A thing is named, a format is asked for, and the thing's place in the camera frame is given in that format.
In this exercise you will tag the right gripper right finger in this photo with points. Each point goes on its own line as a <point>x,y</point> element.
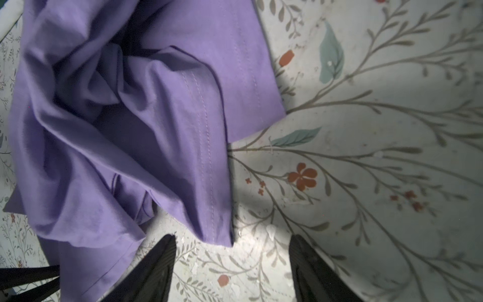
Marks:
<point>313,278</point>

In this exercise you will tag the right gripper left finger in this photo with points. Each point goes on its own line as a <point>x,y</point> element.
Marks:
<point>150,280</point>

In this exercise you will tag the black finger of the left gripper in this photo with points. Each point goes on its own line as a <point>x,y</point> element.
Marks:
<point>13,277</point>
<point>39,293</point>

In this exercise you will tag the purple t shirt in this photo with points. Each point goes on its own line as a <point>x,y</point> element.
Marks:
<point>122,105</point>

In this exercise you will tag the floral table cloth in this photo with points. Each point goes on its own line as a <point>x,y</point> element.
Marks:
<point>377,163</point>

